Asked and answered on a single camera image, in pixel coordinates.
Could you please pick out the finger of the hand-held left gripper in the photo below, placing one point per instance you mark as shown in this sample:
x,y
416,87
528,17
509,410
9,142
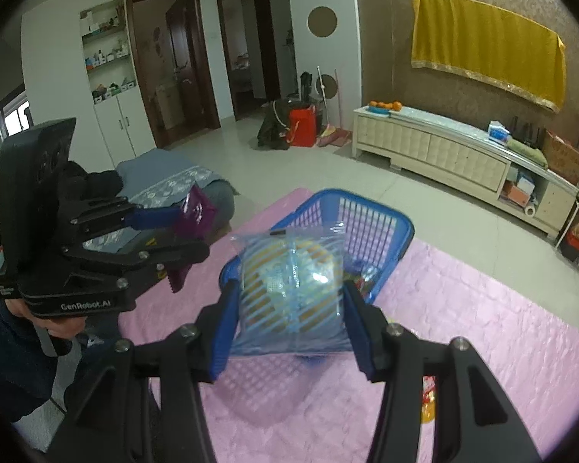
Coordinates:
x,y
157,217
173,253

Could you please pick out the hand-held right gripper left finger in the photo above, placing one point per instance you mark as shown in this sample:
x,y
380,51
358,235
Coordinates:
x,y
224,333

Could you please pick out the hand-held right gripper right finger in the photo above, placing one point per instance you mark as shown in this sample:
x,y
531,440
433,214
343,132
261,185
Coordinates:
x,y
359,333

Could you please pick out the purple snack packet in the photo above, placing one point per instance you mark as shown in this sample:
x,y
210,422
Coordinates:
x,y
198,212

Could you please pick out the blue striped clear snack packet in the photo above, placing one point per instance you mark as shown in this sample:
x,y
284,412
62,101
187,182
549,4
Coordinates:
x,y
289,294

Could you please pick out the round cookie clear packet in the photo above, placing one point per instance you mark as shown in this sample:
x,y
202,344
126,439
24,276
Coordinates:
x,y
429,398

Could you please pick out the blue plastic basket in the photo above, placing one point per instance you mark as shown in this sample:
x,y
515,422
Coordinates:
x,y
391,236

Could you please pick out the person's left forearm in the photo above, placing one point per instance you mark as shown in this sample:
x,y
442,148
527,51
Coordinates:
x,y
14,371

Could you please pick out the person's left hand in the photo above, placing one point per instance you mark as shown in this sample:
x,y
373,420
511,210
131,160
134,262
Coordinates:
x,y
70,329

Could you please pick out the dark cloth with yellow print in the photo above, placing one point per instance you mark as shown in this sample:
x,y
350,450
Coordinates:
x,y
157,243

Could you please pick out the blue-grey lace cloth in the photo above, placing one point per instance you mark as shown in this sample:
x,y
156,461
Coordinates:
x,y
159,173

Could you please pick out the grey sofa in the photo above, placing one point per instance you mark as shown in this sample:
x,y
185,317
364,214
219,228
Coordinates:
x,y
222,197

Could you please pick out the pink quilted tablecloth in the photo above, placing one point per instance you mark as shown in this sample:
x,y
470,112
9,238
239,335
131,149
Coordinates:
x,y
487,323

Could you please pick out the dark bag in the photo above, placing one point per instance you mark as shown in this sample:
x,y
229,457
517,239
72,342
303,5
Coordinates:
x,y
272,128

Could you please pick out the brown wooden door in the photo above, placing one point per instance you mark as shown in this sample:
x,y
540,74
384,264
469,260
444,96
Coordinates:
x,y
183,58

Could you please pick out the red shopping bag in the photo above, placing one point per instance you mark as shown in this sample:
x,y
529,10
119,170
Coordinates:
x,y
303,128

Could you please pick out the pink broom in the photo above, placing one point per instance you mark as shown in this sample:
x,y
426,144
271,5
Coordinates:
x,y
335,135

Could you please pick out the cream TV cabinet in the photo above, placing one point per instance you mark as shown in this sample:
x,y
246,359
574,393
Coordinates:
x,y
439,149

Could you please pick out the brown wooden doorway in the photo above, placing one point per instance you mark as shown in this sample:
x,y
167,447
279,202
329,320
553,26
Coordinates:
x,y
265,48

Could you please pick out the white mop pole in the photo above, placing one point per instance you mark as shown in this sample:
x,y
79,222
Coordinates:
x,y
322,89

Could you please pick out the white paper roll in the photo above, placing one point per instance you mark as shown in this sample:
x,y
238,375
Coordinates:
x,y
530,211

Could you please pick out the orange box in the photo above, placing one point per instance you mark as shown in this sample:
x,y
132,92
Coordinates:
x,y
516,193

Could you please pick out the blue plate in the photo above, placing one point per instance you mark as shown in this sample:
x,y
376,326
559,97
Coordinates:
x,y
379,111

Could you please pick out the pile of oranges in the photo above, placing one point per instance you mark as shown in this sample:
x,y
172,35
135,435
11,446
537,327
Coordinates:
x,y
386,105

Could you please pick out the blue white tissue box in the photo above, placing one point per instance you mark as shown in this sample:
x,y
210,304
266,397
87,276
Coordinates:
x,y
499,132

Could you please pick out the green folded cloth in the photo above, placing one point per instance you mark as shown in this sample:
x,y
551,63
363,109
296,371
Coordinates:
x,y
526,152

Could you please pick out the black router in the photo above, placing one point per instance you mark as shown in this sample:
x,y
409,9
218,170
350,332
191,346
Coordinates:
x,y
528,132

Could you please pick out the brown cardboard box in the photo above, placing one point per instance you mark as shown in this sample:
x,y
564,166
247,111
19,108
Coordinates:
x,y
564,156

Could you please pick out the white wall cupboard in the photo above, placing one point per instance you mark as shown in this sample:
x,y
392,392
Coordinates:
x,y
120,125

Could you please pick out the round brown wall disc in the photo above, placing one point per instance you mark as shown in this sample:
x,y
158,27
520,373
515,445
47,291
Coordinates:
x,y
330,84
322,21

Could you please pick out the yellow wall cloth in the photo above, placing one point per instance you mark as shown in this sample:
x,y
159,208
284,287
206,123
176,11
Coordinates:
x,y
487,43

